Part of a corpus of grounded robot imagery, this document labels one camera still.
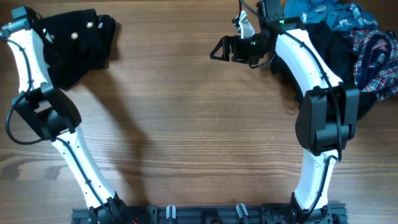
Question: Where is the blue patterned garment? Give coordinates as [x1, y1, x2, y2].
[284, 0, 379, 32]

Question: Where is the black garment underneath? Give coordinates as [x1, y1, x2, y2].
[269, 21, 379, 121]

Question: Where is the right black camera cable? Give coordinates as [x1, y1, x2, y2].
[238, 0, 343, 218]

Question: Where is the black knit sweater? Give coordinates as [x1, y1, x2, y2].
[37, 9, 116, 90]

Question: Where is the black camera cable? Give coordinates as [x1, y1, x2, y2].
[238, 0, 343, 218]
[4, 37, 114, 223]

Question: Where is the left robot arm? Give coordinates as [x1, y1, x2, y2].
[1, 7, 133, 223]

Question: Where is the red plaid shirt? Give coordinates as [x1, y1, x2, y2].
[344, 30, 397, 101]

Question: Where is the left black camera cable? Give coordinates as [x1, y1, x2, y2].
[4, 37, 114, 223]

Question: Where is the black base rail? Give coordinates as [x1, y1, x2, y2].
[71, 203, 348, 224]

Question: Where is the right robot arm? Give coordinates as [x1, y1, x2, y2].
[210, 1, 359, 223]

